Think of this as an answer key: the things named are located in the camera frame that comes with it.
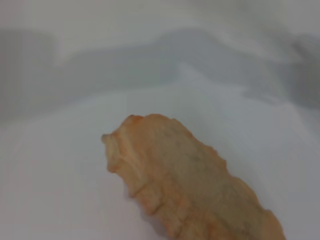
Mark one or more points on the long ridged orange bread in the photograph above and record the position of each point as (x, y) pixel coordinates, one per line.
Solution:
(195, 180)

